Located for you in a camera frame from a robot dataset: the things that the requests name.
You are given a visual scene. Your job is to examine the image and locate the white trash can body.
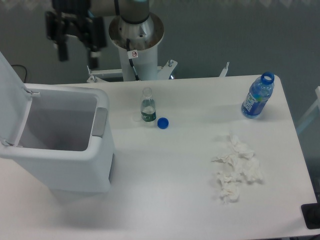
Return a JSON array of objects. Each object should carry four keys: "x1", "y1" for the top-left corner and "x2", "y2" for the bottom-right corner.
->
[{"x1": 0, "y1": 84, "x2": 115, "y2": 193}]

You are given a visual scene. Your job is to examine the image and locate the small clear plastic bottle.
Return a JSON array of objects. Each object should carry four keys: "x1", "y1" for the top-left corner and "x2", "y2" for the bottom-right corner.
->
[{"x1": 140, "y1": 87, "x2": 157, "y2": 127}]

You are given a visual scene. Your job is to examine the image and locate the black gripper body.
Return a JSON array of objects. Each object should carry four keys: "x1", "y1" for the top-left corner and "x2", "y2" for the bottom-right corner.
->
[{"x1": 51, "y1": 0, "x2": 92, "y2": 42}]

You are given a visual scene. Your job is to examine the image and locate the white frame at right edge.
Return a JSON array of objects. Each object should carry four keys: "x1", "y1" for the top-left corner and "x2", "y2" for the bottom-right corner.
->
[{"x1": 295, "y1": 86, "x2": 320, "y2": 136}]

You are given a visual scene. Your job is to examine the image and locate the black device at corner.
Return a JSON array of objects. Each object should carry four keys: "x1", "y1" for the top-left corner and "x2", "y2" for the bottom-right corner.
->
[{"x1": 301, "y1": 203, "x2": 320, "y2": 230}]

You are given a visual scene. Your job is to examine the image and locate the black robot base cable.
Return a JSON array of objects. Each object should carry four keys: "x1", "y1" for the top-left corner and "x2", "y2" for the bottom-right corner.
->
[{"x1": 126, "y1": 38, "x2": 140, "y2": 81}]

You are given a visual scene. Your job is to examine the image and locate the clear small bottle cap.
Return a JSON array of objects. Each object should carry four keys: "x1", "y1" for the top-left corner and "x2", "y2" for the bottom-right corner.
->
[{"x1": 132, "y1": 114, "x2": 142, "y2": 122}]

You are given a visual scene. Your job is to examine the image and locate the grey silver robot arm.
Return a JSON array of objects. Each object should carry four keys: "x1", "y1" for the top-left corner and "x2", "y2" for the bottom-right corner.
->
[{"x1": 45, "y1": 0, "x2": 150, "y2": 69}]

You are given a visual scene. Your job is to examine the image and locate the black floor cable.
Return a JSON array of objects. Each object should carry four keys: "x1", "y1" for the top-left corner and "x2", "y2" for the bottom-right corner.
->
[{"x1": 11, "y1": 64, "x2": 28, "y2": 83}]

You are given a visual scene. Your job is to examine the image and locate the blue plastic drink bottle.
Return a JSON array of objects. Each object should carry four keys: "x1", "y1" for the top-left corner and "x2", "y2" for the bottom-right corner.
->
[{"x1": 241, "y1": 71, "x2": 275, "y2": 119}]

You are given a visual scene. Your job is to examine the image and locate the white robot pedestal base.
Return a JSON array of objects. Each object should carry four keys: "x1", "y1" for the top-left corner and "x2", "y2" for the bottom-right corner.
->
[{"x1": 86, "y1": 12, "x2": 231, "y2": 83}]

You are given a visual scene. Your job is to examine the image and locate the blue bottle cap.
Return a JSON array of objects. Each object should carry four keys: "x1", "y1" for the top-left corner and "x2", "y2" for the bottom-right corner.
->
[{"x1": 157, "y1": 117, "x2": 169, "y2": 130}]

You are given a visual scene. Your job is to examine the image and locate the crumpled white tissue pile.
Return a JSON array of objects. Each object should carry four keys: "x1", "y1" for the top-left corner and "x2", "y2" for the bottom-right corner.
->
[{"x1": 211, "y1": 131, "x2": 265, "y2": 204}]

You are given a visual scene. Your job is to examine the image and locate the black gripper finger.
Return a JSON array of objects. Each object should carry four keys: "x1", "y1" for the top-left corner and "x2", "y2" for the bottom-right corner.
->
[
  {"x1": 84, "y1": 17, "x2": 107, "y2": 69},
  {"x1": 45, "y1": 11, "x2": 69, "y2": 62}
]

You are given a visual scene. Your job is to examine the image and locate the white trash can lid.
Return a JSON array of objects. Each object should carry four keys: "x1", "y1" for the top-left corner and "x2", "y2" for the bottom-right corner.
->
[{"x1": 0, "y1": 54, "x2": 32, "y2": 146}]

